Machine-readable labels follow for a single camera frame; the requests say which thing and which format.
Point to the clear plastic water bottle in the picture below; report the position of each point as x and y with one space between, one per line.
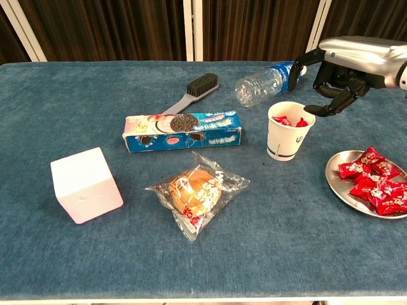
260 84

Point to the grey brush with black bristles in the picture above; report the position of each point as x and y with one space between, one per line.
202 84

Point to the blue cookie box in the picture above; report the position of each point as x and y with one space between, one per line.
190 139

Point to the silver metal plate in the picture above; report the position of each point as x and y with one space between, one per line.
337 187

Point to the dark brown curtain panel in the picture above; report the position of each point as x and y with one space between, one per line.
254 28
111 28
9 44
365 19

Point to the pink foam cube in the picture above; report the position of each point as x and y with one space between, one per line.
86 190

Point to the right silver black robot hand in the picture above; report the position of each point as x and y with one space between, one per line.
359 60

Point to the red candy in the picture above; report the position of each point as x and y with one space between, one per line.
367 189
397 187
349 170
369 157
386 169
302 122
281 120
392 205

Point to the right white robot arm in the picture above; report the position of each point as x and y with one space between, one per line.
404 76

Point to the white frame post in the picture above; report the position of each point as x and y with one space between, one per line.
30 41
318 31
188 31
198 31

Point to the white table frame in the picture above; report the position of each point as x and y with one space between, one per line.
190 300

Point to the white paper cup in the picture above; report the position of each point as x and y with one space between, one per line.
286 139

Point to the bread in clear wrapper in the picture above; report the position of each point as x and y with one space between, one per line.
194 193

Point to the blue table cloth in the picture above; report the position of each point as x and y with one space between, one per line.
286 254

